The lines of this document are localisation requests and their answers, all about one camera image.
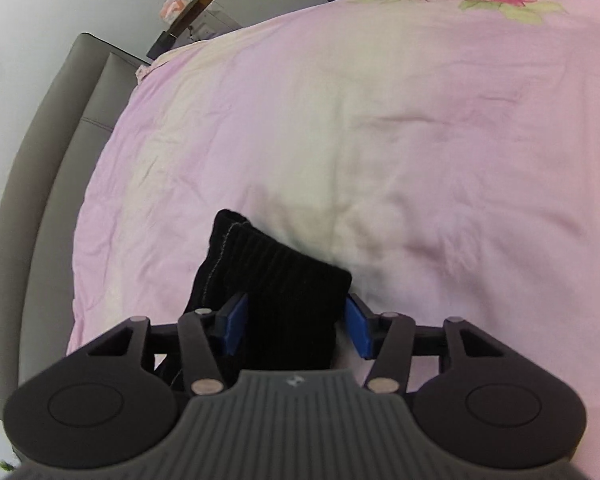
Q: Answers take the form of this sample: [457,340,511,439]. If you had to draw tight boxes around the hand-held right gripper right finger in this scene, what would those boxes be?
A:
[344,293,514,395]

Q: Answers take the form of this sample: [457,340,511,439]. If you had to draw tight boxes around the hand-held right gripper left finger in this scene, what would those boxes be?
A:
[82,293,250,395]

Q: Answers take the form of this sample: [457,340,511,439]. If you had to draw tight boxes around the black pants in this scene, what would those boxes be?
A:
[155,208,352,395]

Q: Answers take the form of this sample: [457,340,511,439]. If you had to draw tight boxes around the pink floral bedsheet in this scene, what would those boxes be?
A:
[66,0,600,412]

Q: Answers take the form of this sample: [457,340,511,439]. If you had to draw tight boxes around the grey padded headboard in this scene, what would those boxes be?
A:
[0,32,152,457]

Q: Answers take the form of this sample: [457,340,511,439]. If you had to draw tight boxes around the small black box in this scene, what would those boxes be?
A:
[146,30,182,59]

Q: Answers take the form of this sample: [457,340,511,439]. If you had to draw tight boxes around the pink tissue pack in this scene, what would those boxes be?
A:
[157,0,192,24]

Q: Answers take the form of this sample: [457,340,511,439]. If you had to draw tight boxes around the white bedside cabinet wooden top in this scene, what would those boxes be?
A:
[169,0,332,47]

